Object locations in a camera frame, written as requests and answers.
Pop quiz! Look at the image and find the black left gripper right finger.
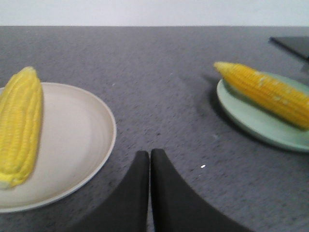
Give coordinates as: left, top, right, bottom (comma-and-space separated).
151, 148, 249, 232

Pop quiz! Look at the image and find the yellow corn cob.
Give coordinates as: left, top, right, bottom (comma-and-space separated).
0, 67, 43, 189
213, 61, 309, 130

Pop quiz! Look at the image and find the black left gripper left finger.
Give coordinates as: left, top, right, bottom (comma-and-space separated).
67, 151, 150, 232

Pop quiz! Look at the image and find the black glass gas stove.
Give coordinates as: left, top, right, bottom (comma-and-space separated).
270, 36, 309, 61

